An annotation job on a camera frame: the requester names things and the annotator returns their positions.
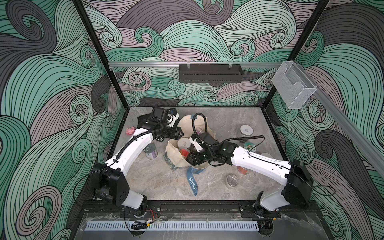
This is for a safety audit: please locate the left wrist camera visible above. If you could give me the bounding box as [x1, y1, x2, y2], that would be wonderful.
[166, 108, 179, 127]

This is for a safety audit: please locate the black ribbed hard case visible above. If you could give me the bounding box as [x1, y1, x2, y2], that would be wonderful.
[137, 108, 181, 130]

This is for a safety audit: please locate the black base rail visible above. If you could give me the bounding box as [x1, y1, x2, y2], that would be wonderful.
[78, 200, 321, 221]

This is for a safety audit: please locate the purple yellow label seed can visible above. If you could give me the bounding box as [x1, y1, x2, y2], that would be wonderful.
[144, 143, 158, 160]

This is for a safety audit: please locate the white slotted cable duct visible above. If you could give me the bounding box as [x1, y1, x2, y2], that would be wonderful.
[85, 220, 259, 232]

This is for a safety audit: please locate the white-lid can in bag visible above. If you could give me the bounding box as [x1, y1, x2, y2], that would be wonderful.
[177, 137, 191, 149]

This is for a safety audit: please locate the cream canvas tote bag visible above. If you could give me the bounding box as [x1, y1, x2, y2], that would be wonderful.
[163, 114, 217, 196]

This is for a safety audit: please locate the green lid seed jar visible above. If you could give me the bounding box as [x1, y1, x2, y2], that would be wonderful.
[237, 167, 249, 175]

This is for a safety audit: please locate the black wall shelf tray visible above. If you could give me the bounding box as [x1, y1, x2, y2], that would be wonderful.
[179, 64, 244, 86]

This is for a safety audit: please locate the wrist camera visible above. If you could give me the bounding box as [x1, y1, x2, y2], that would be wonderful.
[190, 138, 203, 152]
[166, 108, 179, 127]

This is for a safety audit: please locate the white mesh wall basket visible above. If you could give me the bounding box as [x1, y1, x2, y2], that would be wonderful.
[272, 61, 317, 110]

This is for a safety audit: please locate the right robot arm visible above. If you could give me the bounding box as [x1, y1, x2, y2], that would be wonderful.
[187, 124, 336, 212]

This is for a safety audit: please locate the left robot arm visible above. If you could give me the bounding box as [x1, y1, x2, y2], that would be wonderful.
[74, 107, 184, 212]

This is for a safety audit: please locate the clear jar cartoon leaf lid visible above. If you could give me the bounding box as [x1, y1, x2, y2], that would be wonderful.
[243, 142, 257, 153]

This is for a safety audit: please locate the pink toy pig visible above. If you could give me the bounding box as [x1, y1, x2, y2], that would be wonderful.
[125, 127, 136, 136]

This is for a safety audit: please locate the clear small seed jar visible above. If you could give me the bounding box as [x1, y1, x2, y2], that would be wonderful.
[225, 175, 239, 189]

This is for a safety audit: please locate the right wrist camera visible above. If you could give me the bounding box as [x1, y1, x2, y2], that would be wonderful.
[190, 138, 203, 152]

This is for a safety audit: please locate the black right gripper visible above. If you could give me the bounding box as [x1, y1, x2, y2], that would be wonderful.
[184, 149, 215, 166]

